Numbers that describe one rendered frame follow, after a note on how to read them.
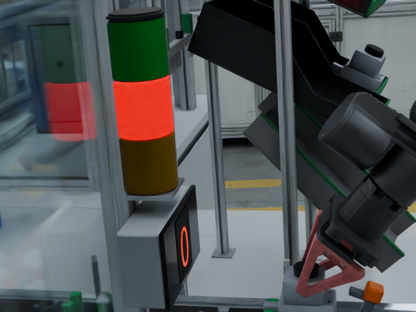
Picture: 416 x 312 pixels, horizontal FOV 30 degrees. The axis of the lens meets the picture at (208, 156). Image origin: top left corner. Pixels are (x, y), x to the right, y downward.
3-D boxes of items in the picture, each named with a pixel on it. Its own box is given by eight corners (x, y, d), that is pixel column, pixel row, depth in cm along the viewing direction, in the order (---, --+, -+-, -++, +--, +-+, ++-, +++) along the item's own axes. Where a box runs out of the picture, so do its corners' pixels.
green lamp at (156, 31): (175, 69, 68) (171, 13, 67) (160, 82, 64) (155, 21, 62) (121, 70, 69) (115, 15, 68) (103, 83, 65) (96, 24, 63)
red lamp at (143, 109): (179, 124, 70) (175, 70, 68) (166, 140, 65) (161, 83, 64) (126, 124, 71) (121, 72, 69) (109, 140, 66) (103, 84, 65)
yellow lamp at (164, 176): (184, 176, 71) (180, 125, 70) (171, 196, 67) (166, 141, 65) (132, 176, 72) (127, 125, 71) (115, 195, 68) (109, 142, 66)
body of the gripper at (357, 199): (321, 236, 83) (366, 186, 80) (325, 202, 92) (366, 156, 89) (369, 273, 83) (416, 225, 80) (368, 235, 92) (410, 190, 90)
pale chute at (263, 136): (396, 237, 121) (417, 220, 119) (381, 273, 110) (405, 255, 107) (268, 109, 123) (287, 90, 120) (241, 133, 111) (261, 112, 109)
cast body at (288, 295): (336, 311, 93) (335, 257, 91) (335, 330, 89) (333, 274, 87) (267, 309, 95) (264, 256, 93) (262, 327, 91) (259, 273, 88)
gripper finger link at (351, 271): (273, 285, 86) (328, 225, 83) (280, 257, 93) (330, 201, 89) (322, 322, 86) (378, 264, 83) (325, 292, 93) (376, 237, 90)
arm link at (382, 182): (450, 174, 80) (442, 155, 86) (399, 135, 80) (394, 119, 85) (406, 221, 83) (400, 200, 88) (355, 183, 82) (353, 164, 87)
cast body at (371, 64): (377, 92, 126) (396, 53, 123) (372, 98, 122) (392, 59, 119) (331, 70, 128) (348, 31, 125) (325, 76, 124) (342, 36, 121)
